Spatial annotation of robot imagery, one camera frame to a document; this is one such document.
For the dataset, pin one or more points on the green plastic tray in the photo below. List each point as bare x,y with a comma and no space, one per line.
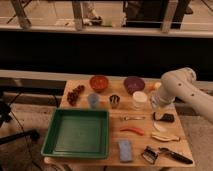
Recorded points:
77,133

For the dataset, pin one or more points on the wooden table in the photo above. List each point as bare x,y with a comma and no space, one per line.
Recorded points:
125,108

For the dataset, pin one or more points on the blue sponge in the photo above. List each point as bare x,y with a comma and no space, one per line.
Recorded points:
125,151

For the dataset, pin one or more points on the blue plastic cup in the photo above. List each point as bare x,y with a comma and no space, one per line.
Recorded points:
93,100

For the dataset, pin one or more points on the bunch of red grapes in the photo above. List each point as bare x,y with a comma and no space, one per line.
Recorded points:
73,96

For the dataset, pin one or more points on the small metal cup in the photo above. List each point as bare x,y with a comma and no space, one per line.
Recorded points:
114,100

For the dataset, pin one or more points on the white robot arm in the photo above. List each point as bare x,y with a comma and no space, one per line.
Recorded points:
179,83

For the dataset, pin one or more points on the small orange apple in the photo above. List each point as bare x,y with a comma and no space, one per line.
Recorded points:
156,85

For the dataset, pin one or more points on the black-handled peeler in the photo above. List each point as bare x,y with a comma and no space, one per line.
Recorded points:
175,156

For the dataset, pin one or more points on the red-orange bowl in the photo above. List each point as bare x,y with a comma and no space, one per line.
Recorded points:
99,83

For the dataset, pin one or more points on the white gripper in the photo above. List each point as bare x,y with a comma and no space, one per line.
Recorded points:
159,112

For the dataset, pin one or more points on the black tripod stand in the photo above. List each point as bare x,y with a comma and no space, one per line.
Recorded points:
10,127

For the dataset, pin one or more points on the purple bowl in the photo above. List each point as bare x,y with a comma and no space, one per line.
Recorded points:
133,83

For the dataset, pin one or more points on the white plastic cup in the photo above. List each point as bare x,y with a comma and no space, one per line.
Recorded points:
139,99

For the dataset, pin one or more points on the red chili pepper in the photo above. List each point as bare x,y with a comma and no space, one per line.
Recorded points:
133,129

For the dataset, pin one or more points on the black rectangular block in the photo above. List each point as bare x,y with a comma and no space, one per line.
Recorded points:
166,117

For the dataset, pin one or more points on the blue-white cloth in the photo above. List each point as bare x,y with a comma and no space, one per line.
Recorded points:
170,106

